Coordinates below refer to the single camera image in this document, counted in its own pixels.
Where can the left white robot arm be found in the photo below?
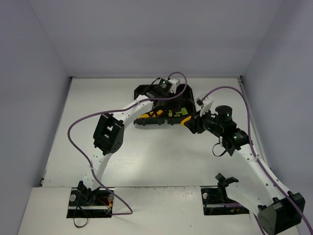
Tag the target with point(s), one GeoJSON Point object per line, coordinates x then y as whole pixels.
{"type": "Point", "coordinates": [109, 132]}

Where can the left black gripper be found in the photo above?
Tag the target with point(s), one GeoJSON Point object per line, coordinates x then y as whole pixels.
{"type": "Point", "coordinates": [173, 105]}

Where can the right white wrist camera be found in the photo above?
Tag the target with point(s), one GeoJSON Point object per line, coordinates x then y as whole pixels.
{"type": "Point", "coordinates": [205, 102]}

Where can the orange rounded lego block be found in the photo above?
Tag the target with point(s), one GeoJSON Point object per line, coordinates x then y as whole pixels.
{"type": "Point", "coordinates": [146, 115]}

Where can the light green lego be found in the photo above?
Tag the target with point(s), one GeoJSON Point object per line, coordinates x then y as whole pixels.
{"type": "Point", "coordinates": [184, 111]}

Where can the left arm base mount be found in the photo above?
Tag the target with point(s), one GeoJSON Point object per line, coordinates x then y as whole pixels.
{"type": "Point", "coordinates": [98, 205]}

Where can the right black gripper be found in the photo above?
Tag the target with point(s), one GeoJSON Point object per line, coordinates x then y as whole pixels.
{"type": "Point", "coordinates": [197, 123]}

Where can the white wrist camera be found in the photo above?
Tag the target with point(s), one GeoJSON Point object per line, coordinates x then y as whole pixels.
{"type": "Point", "coordinates": [174, 85]}
{"type": "Point", "coordinates": [205, 102]}

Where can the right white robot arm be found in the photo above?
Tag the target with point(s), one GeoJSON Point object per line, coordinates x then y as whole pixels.
{"type": "Point", "coordinates": [275, 206]}

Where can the black four-compartment bin tray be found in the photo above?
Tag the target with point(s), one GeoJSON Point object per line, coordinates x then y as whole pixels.
{"type": "Point", "coordinates": [171, 112]}

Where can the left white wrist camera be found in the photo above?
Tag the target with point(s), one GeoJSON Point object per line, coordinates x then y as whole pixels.
{"type": "Point", "coordinates": [174, 85]}

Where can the yellow orange lego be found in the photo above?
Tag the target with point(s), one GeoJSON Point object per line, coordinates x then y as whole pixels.
{"type": "Point", "coordinates": [187, 119]}

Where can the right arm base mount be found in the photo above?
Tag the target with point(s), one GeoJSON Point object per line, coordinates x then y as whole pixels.
{"type": "Point", "coordinates": [213, 204]}

